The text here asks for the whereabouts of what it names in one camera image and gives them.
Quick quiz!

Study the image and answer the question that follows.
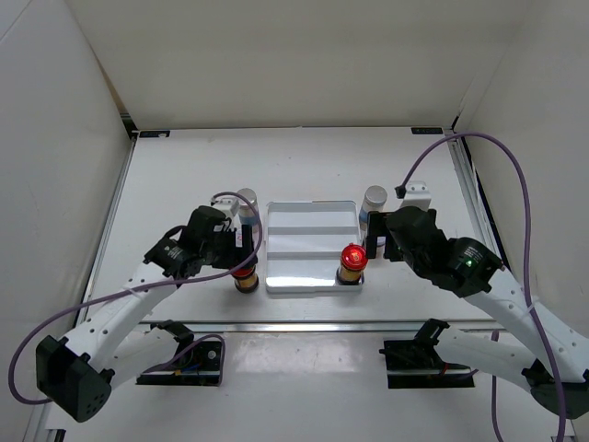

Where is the black table label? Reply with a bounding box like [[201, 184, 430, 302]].
[[138, 130, 170, 138], [410, 127, 444, 135]]

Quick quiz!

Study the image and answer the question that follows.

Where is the left black table label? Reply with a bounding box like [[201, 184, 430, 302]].
[[138, 130, 170, 138]]

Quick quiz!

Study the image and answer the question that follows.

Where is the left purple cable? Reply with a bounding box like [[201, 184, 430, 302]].
[[8, 191, 264, 405]]

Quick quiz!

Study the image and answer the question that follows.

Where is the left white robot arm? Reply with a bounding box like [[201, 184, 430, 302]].
[[35, 205, 261, 423]]

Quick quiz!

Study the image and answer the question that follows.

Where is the silver-lid shaker bottle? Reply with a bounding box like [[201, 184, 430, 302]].
[[359, 185, 387, 223], [237, 188, 258, 227]]

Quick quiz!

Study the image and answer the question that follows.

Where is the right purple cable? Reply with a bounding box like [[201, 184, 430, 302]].
[[394, 131, 567, 442]]

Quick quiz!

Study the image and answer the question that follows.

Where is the right white-lid small jar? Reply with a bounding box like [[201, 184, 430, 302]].
[[363, 227, 387, 260]]

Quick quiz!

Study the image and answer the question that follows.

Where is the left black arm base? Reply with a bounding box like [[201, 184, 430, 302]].
[[135, 320, 226, 387]]

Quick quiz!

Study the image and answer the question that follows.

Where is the right aluminium rail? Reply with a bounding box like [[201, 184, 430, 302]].
[[447, 138, 502, 258]]

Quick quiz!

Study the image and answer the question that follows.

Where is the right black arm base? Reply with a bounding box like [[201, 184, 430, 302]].
[[378, 319, 476, 390]]

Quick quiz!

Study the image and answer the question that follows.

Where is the right black table label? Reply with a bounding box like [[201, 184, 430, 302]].
[[410, 127, 444, 135]]

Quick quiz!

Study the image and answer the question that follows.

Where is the left aluminium rail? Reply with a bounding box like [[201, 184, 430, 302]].
[[77, 136, 137, 307]]

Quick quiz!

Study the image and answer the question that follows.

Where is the left silver-lid shaker bottle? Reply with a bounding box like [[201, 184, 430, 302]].
[[237, 188, 258, 227]]

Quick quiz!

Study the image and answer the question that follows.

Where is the right silver-lid shaker bottle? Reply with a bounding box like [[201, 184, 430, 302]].
[[359, 185, 387, 223]]

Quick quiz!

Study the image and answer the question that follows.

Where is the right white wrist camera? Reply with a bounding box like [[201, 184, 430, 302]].
[[398, 180, 432, 212]]

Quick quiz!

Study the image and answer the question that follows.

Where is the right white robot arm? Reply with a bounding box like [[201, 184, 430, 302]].
[[365, 206, 588, 420]]

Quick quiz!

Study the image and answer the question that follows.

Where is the red-lid sauce jar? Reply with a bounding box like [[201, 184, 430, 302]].
[[231, 265, 260, 294], [336, 243, 368, 285]]

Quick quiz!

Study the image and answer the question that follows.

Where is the aluminium rail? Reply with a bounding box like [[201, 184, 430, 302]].
[[77, 136, 137, 307], [447, 138, 502, 258], [133, 320, 504, 334]]

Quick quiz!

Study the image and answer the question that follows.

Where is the purple cable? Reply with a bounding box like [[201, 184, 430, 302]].
[[394, 131, 567, 442], [8, 191, 264, 405]]

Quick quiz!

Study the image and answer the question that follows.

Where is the front aluminium rail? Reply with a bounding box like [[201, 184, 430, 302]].
[[133, 320, 504, 334]]

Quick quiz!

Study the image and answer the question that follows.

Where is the white plastic organizer tray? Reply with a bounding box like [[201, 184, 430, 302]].
[[264, 200, 363, 297]]

